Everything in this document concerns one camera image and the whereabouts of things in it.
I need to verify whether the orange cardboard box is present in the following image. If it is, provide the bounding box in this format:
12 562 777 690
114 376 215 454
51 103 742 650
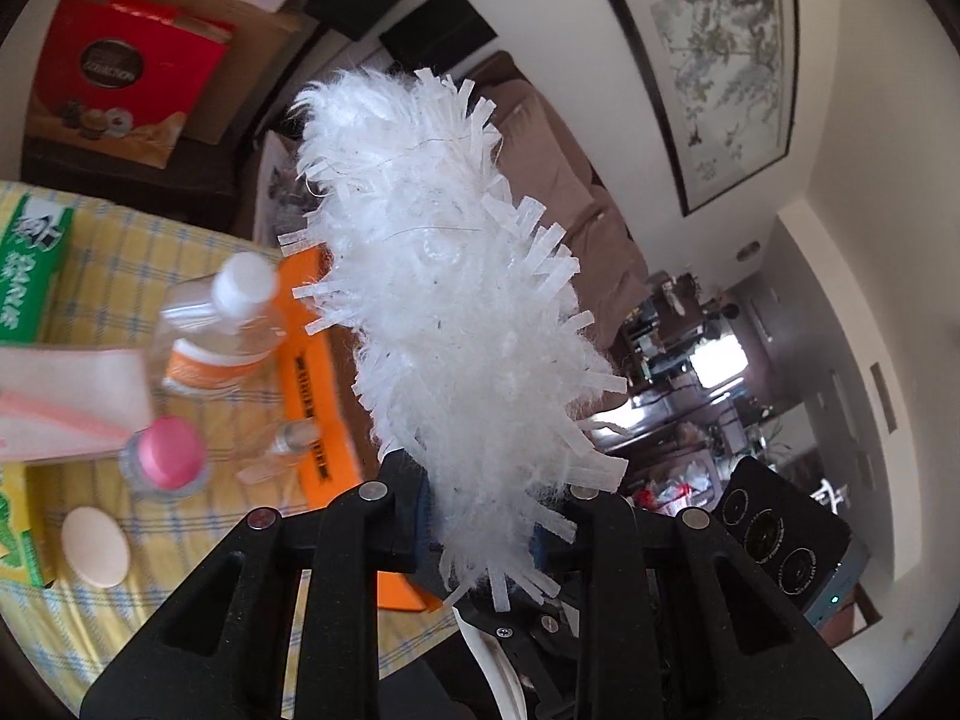
276 249 445 614

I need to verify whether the pink cap clear bottle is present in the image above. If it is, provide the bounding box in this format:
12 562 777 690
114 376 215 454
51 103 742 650
118 416 212 500

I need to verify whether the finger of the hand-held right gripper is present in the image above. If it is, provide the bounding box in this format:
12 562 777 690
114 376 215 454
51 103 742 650
461 600 586 720

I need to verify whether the brown wooden sofa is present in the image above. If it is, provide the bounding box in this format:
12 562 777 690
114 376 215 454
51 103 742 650
247 51 653 361

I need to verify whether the yellow blue checked tablecloth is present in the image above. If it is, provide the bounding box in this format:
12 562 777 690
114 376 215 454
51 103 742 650
0 180 451 717

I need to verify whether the small clear spray bottle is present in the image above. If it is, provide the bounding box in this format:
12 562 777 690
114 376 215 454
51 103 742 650
238 420 323 487

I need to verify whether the red gift box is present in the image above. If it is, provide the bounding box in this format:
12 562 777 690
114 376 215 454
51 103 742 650
26 0 235 170

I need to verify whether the large beige cushion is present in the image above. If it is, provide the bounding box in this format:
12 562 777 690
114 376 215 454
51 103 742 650
491 79 601 237

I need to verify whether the green yellow carton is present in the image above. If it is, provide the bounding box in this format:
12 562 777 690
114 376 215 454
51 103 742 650
0 461 62 587
0 191 77 346

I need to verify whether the plain brown carton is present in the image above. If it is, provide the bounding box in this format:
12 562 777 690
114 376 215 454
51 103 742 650
75 0 320 145

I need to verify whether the white round jar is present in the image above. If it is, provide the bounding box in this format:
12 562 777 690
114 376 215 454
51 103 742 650
60 506 130 590

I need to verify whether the large clear bottle orange label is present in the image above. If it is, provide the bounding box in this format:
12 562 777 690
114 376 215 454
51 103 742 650
154 251 290 398

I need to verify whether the medium beige cushion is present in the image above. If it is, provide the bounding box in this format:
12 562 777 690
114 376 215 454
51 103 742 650
570 187 650 301

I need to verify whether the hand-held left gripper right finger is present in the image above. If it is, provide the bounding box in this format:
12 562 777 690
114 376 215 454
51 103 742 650
529 486 875 720

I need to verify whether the pink white cloth package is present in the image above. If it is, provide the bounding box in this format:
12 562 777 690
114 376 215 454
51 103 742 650
0 345 157 460

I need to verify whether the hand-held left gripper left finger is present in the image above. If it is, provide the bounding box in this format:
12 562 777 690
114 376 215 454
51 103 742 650
79 456 434 720

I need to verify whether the framed ink painting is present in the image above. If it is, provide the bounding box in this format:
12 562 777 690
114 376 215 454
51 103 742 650
598 0 797 218

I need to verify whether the white fluffy duster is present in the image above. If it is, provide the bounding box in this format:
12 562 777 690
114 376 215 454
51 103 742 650
279 67 629 720

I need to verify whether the white grey printed box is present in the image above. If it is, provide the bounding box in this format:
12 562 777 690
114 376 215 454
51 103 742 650
251 131 316 241

